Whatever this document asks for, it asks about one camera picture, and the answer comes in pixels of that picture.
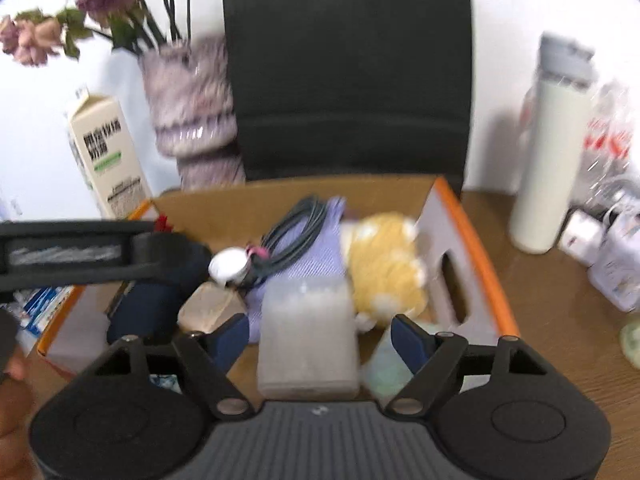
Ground dried pink flowers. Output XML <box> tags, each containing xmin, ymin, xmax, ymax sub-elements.
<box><xmin>0</xmin><ymin>0</ymin><xmax>196</xmax><ymax>68</ymax></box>

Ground iridescent plastic bag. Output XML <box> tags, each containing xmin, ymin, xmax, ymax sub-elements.
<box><xmin>360</xmin><ymin>320</ymin><xmax>441</xmax><ymax>403</ymax></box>

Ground white and yellow plush toy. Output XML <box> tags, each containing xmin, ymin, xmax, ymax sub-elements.
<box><xmin>340</xmin><ymin>212</ymin><xmax>431</xmax><ymax>331</ymax></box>

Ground blue white packet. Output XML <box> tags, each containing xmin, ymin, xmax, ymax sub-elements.
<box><xmin>15</xmin><ymin>285</ymin><xmax>76</xmax><ymax>341</ymax></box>

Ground person's left hand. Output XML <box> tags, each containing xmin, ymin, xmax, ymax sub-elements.
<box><xmin>0</xmin><ymin>347</ymin><xmax>38</xmax><ymax>480</ymax></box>

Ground pale tin with rabbit print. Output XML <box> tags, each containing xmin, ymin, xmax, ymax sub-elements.
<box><xmin>587</xmin><ymin>205</ymin><xmax>640</xmax><ymax>313</ymax></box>

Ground white charger block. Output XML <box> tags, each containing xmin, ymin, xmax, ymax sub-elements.
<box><xmin>557</xmin><ymin>210</ymin><xmax>606</xmax><ymax>267</ymax></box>

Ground purple textured vase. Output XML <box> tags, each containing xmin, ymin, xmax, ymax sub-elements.
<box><xmin>137</xmin><ymin>35</ymin><xmax>247</xmax><ymax>191</ymax></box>

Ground purple burlap drawstring pouch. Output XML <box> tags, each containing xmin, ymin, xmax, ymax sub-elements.
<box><xmin>245</xmin><ymin>197</ymin><xmax>351</xmax><ymax>341</ymax></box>

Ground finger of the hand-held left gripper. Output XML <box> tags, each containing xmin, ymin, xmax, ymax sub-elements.
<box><xmin>132</xmin><ymin>231</ymin><xmax>214</xmax><ymax>287</ymax></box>

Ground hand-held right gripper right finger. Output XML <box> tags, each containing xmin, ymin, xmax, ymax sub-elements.
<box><xmin>382</xmin><ymin>314</ymin><xmax>556</xmax><ymax>418</ymax></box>

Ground navy sleeved bottle white cap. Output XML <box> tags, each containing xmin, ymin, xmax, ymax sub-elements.
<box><xmin>105</xmin><ymin>242</ymin><xmax>251</xmax><ymax>346</ymax></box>

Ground dark usb cable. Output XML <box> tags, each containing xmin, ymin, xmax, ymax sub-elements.
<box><xmin>247</xmin><ymin>197</ymin><xmax>331</xmax><ymax>288</ymax></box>

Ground white thermos bottle grey lid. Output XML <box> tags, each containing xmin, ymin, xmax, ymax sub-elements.
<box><xmin>510</xmin><ymin>32</ymin><xmax>597</xmax><ymax>255</ymax></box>

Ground red cardboard box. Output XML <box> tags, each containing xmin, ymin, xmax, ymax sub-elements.
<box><xmin>36</xmin><ymin>175</ymin><xmax>522</xmax><ymax>406</ymax></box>

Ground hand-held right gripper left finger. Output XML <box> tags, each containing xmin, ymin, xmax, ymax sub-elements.
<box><xmin>85</xmin><ymin>312</ymin><xmax>258</xmax><ymax>421</ymax></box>

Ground translucent cotton swab box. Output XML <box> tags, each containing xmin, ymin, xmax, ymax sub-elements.
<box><xmin>256</xmin><ymin>282</ymin><xmax>362</xmax><ymax>401</ymax></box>

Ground white milk carton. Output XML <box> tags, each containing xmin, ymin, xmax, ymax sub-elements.
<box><xmin>64</xmin><ymin>91</ymin><xmax>153</xmax><ymax>221</ymax></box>

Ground black chair back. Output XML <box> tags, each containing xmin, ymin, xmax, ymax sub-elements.
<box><xmin>221</xmin><ymin>0</ymin><xmax>473</xmax><ymax>193</ymax></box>

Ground clear water bottle red label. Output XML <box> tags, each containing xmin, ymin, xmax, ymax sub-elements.
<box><xmin>580</xmin><ymin>77</ymin><xmax>633</xmax><ymax>206</ymax></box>

